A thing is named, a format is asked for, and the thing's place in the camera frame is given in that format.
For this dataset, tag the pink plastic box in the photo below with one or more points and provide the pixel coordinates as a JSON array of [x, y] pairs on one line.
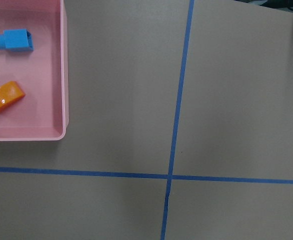
[[43, 114]]

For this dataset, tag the orange block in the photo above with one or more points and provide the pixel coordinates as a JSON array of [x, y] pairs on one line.
[[10, 93]]

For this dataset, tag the small blue block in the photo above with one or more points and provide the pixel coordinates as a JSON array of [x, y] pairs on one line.
[[16, 40]]

